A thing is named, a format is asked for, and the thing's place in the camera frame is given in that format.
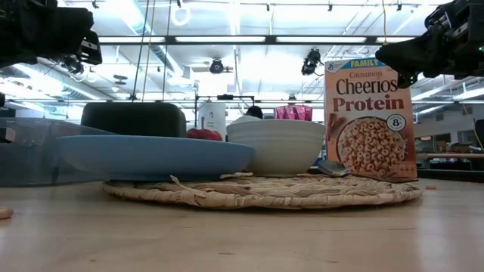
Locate black round ceiling camera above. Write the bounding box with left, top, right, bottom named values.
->
left=209, top=57, right=225, bottom=76

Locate black ceiling camera with cable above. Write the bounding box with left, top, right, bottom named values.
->
left=300, top=48, right=327, bottom=77

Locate black overhead light beam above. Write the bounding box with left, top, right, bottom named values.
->
left=97, top=35, right=417, bottom=46

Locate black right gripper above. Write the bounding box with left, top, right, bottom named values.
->
left=374, top=0, right=478, bottom=90

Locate black background station frame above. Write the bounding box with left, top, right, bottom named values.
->
left=194, top=94, right=256, bottom=122

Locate black aluminium table frame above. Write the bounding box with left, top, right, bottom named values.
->
left=415, top=168, right=482, bottom=184

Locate black hanging cable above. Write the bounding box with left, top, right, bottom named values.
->
left=162, top=0, right=172, bottom=100
left=132, top=0, right=150, bottom=97

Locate black ceiling camera pair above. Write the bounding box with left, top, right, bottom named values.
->
left=60, top=55, right=85, bottom=76

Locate clear grey plastic tray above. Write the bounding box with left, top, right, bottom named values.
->
left=0, top=116, right=114, bottom=188

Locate blue round plate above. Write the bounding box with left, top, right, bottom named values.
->
left=56, top=134, right=255, bottom=182

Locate round woven straw placemat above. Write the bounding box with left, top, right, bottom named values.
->
left=101, top=172, right=424, bottom=211

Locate silver metal spoon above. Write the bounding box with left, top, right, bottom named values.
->
left=316, top=159, right=420, bottom=184

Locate silver toaster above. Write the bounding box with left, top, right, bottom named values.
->
left=80, top=101, right=188, bottom=139

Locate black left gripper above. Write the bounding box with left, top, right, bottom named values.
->
left=11, top=0, right=104, bottom=70

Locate tan hanging cable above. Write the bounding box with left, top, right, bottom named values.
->
left=142, top=0, right=157, bottom=95

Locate background wooden table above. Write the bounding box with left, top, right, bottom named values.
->
left=415, top=152, right=478, bottom=160

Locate white ribbed ceramic bowl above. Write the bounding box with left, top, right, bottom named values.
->
left=226, top=119, right=327, bottom=178

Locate yellow hanging cable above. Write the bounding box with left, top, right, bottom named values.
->
left=381, top=0, right=389, bottom=45

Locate white cable ring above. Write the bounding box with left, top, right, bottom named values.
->
left=169, top=2, right=192, bottom=27

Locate Cinnamon Cheerios Protein cereal box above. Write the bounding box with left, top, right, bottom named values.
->
left=324, top=57, right=419, bottom=180

